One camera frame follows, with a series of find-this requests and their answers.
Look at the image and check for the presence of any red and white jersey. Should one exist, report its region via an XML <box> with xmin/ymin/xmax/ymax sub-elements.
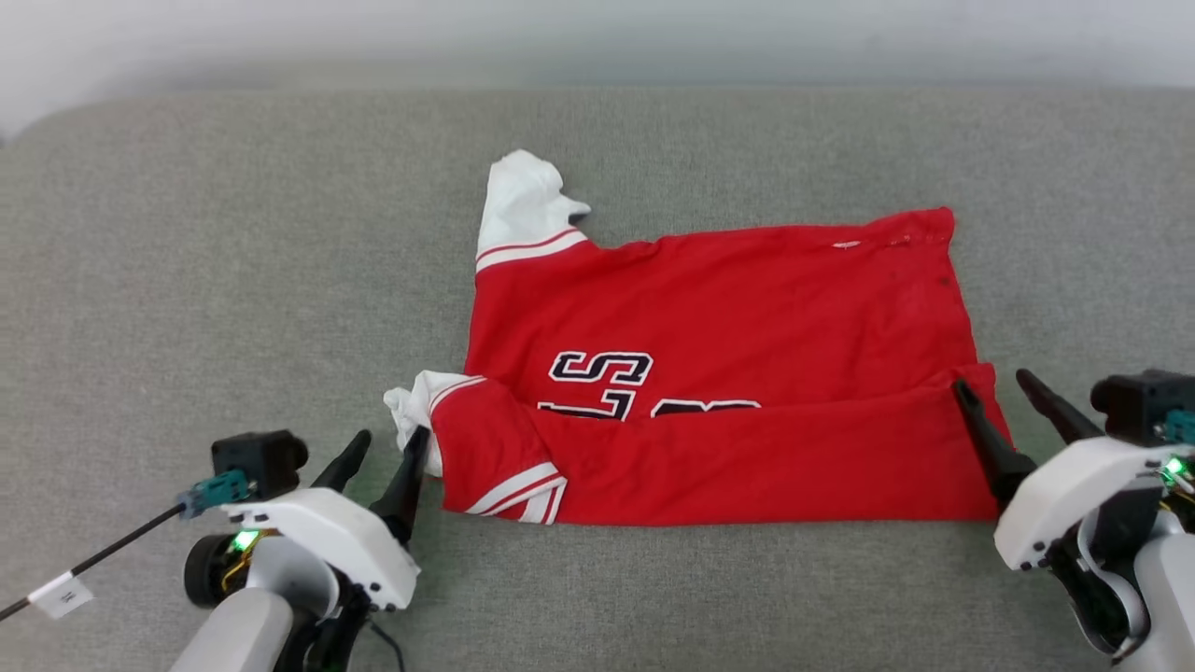
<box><xmin>383</xmin><ymin>149</ymin><xmax>1015</xmax><ymax>527</ymax></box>

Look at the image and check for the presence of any thin black left cable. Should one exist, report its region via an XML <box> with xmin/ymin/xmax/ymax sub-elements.
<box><xmin>0</xmin><ymin>503</ymin><xmax>188</xmax><ymax>623</ymax></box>

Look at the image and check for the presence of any teal left cable connector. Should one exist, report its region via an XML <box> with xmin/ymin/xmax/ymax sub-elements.
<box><xmin>178</xmin><ymin>469</ymin><xmax>254</xmax><ymax>520</ymax></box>

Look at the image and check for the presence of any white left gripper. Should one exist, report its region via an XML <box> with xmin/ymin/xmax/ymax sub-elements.
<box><xmin>222</xmin><ymin>425</ymin><xmax>432</xmax><ymax>612</ymax></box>

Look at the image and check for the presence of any white cable label tag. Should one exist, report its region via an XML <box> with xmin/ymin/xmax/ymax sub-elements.
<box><xmin>27</xmin><ymin>571</ymin><xmax>95</xmax><ymax>620</ymax></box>

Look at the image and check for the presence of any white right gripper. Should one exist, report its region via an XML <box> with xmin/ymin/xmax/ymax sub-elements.
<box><xmin>951</xmin><ymin>369</ymin><xmax>1170</xmax><ymax>571</ymax></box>

